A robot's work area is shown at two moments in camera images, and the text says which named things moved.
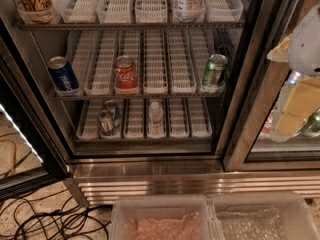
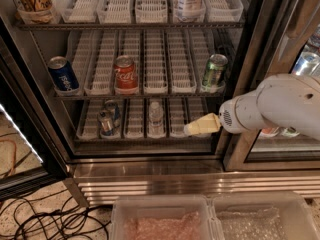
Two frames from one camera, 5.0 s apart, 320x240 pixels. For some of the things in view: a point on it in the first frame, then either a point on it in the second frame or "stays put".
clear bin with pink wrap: x=164 y=217 stays put
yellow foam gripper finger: x=280 y=52 → x=207 y=124
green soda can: x=214 y=72 stays put
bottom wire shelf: x=143 y=142 stays put
